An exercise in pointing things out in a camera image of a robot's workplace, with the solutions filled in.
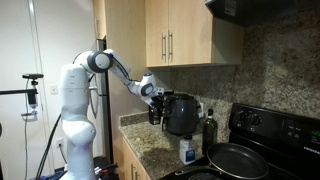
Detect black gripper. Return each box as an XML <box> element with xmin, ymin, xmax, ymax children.
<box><xmin>150</xmin><ymin>93</ymin><xmax>168</xmax><ymax>110</ymax></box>

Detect black air fryer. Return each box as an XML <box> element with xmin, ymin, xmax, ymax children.
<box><xmin>160</xmin><ymin>93</ymin><xmax>201</xmax><ymax>136</ymax></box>

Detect black printed powder bag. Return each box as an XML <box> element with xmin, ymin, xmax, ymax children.
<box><xmin>148</xmin><ymin>89</ymin><xmax>175</xmax><ymax>126</ymax></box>

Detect white backsplash outlet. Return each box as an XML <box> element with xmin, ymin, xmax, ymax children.
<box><xmin>198</xmin><ymin>102</ymin><xmax>205</xmax><ymax>119</ymax></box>

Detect small white blue-label bottle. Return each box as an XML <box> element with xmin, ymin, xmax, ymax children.
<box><xmin>179</xmin><ymin>133</ymin><xmax>197</xmax><ymax>166</ymax></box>

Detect dark green oil bottle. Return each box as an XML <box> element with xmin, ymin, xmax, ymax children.
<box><xmin>201</xmin><ymin>108</ymin><xmax>219</xmax><ymax>156</ymax></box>

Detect stainless steel refrigerator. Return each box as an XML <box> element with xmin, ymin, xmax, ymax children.
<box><xmin>87</xmin><ymin>38</ymin><xmax>113</xmax><ymax>164</ymax></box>

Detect wooden lower cabinet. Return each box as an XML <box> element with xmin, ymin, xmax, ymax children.
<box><xmin>113</xmin><ymin>128</ymin><xmax>153</xmax><ymax>180</ymax></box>

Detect wooden cabinet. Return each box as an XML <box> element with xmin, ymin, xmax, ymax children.
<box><xmin>113</xmin><ymin>128</ymin><xmax>153</xmax><ymax>180</ymax></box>
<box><xmin>144</xmin><ymin>0</ymin><xmax>244</xmax><ymax>68</ymax></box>

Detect tall wooden cabinet panel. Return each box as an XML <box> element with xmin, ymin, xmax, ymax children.
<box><xmin>92</xmin><ymin>0</ymin><xmax>148</xmax><ymax>164</ymax></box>

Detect black stove knob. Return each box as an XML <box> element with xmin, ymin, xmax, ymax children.
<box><xmin>249</xmin><ymin>114</ymin><xmax>262</xmax><ymax>127</ymax></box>
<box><xmin>235</xmin><ymin>110</ymin><xmax>247</xmax><ymax>123</ymax></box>

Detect wooden upper cabinet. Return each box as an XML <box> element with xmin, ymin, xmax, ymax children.
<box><xmin>144</xmin><ymin>0</ymin><xmax>244</xmax><ymax>68</ymax></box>

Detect black frying pan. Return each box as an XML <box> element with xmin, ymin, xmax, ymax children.
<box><xmin>174</xmin><ymin>142</ymin><xmax>270</xmax><ymax>180</ymax></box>

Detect black electric stove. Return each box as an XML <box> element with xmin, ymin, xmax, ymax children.
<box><xmin>159</xmin><ymin>102</ymin><xmax>320</xmax><ymax>180</ymax></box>

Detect metal boom clamp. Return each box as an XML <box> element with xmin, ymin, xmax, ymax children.
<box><xmin>20</xmin><ymin>93</ymin><xmax>40</xmax><ymax>118</ymax></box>

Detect black range hood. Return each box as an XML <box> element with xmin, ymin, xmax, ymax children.
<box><xmin>204</xmin><ymin>0</ymin><xmax>320</xmax><ymax>28</ymax></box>

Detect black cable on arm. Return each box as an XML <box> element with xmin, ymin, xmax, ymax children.
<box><xmin>111</xmin><ymin>54</ymin><xmax>134</xmax><ymax>83</ymax></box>

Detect metal cabinet door handle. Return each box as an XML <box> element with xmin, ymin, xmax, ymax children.
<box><xmin>167</xmin><ymin>29</ymin><xmax>174</xmax><ymax>63</ymax></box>
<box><xmin>161</xmin><ymin>32</ymin><xmax>167</xmax><ymax>63</ymax></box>

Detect metal lower cabinet handle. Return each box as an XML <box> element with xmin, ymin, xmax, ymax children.
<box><xmin>130</xmin><ymin>163</ymin><xmax>140</xmax><ymax>180</ymax></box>

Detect white light switch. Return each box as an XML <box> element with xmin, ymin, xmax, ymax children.
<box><xmin>49</xmin><ymin>84</ymin><xmax>59</xmax><ymax>96</ymax></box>

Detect white wall outlet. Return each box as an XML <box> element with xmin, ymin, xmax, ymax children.
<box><xmin>55</xmin><ymin>137</ymin><xmax>65</xmax><ymax>149</ymax></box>

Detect black stereo camera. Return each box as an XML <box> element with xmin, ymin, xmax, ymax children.
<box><xmin>22</xmin><ymin>73</ymin><xmax>45</xmax><ymax>81</ymax></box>

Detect thin white hanging cable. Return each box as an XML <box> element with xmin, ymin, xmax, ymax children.
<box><xmin>23</xmin><ymin>99</ymin><xmax>30</xmax><ymax>180</ymax></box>

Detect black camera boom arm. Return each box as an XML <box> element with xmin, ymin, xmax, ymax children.
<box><xmin>0</xmin><ymin>88</ymin><xmax>38</xmax><ymax>96</ymax></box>

